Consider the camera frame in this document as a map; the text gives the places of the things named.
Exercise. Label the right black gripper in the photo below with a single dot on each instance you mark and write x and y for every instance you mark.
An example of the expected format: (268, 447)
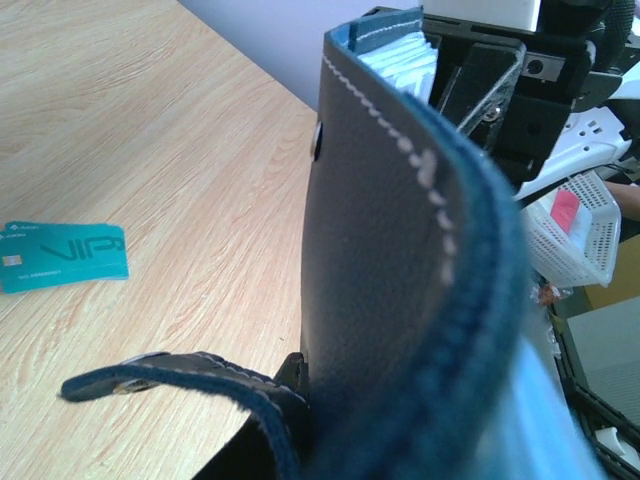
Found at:
(511, 91)

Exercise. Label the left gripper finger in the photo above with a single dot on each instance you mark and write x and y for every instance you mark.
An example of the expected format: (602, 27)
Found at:
(293, 374)

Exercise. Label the blue leather card holder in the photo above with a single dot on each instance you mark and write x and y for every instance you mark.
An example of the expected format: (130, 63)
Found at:
(414, 292)

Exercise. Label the teal VIP card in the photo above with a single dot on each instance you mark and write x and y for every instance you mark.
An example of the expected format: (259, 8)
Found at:
(43, 255)

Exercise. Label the white perforated basket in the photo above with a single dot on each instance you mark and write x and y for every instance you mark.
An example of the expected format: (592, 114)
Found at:
(573, 233)

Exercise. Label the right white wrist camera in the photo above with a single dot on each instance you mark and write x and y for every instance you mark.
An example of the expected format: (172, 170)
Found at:
(515, 14)

